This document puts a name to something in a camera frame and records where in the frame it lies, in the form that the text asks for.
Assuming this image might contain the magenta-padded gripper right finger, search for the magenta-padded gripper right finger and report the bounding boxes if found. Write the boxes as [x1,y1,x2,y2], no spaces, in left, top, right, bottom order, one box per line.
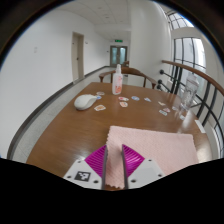
[120,143,166,190]

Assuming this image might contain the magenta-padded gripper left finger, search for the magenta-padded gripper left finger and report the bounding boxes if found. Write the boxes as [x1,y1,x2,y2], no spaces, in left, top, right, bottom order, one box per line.
[63,144,109,190]

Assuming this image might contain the pink towel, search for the pink towel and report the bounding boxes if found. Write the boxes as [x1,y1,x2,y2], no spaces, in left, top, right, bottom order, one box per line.
[104,125,200,188]

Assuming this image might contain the white computer mouse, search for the white computer mouse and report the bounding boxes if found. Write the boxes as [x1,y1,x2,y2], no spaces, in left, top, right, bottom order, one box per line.
[73,93,98,111]

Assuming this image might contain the white paper slip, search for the white paper slip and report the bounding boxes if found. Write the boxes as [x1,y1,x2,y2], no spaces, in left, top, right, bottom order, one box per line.
[194,119,207,134]

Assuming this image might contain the white spray bottle pink label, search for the white spray bottle pink label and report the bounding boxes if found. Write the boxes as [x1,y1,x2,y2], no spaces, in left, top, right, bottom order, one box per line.
[111,63,124,96]

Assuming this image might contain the clear plastic shaker bottle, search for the clear plastic shaker bottle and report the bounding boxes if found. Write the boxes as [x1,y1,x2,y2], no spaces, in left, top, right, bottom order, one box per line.
[180,73,200,111]

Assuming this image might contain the wooden armchair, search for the wooden armchair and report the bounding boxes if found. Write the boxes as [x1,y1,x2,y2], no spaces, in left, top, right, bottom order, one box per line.
[98,66,158,90]

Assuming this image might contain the grey glazed double door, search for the grey glazed double door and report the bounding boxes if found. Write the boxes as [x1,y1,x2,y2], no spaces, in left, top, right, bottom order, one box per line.
[109,45,128,67]

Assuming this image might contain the white side door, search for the white side door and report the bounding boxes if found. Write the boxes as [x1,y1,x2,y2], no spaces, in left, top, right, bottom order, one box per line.
[71,31,85,84]

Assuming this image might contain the wood-topped black metal railing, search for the wood-topped black metal railing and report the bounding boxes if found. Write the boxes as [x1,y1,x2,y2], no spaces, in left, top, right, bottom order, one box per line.
[156,59,224,158]

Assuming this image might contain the large black-framed window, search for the large black-framed window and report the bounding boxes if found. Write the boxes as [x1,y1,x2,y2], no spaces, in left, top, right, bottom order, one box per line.
[165,11,208,95]

